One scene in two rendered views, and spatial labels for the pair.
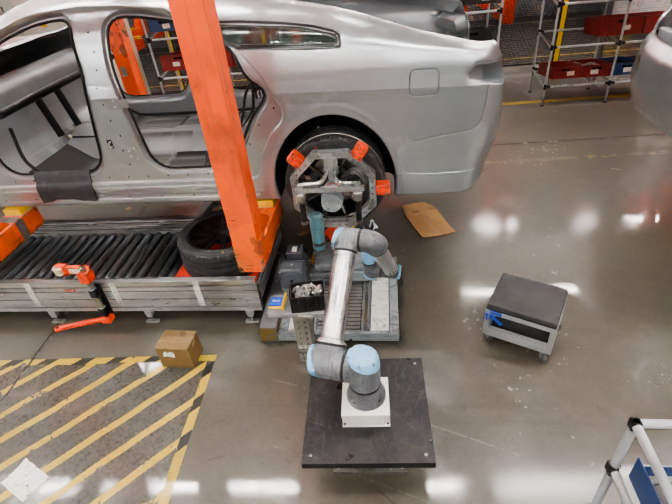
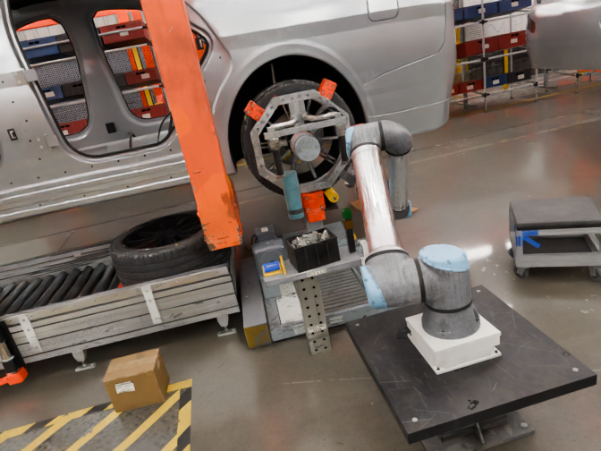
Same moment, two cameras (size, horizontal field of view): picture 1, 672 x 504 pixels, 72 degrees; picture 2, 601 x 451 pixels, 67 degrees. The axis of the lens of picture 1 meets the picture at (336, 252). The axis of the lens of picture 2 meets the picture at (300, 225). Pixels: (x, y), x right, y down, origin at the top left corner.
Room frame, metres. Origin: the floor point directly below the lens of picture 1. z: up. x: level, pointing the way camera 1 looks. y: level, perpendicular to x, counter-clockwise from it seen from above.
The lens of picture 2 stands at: (0.26, 0.66, 1.34)
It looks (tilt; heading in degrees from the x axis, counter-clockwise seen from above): 21 degrees down; 346
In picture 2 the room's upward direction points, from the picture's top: 11 degrees counter-clockwise
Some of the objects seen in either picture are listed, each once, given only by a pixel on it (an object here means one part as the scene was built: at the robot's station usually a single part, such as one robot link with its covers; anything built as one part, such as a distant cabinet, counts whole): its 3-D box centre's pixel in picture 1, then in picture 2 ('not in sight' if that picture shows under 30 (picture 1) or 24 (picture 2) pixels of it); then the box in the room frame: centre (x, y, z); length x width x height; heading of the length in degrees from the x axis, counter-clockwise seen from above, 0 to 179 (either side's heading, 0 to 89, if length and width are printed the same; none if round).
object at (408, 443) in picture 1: (368, 423); (454, 378); (1.41, -0.07, 0.15); 0.60 x 0.60 x 0.30; 84
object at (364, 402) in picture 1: (365, 387); (449, 310); (1.41, -0.07, 0.43); 0.19 x 0.19 x 0.10
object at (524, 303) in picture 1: (523, 317); (554, 238); (2.01, -1.11, 0.17); 0.43 x 0.36 x 0.34; 55
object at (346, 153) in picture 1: (333, 189); (302, 143); (2.66, -0.03, 0.85); 0.54 x 0.07 x 0.54; 82
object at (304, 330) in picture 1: (305, 333); (312, 310); (2.04, 0.24, 0.21); 0.10 x 0.10 x 0.42; 82
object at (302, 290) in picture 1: (307, 295); (312, 248); (2.03, 0.19, 0.51); 0.20 x 0.14 x 0.13; 90
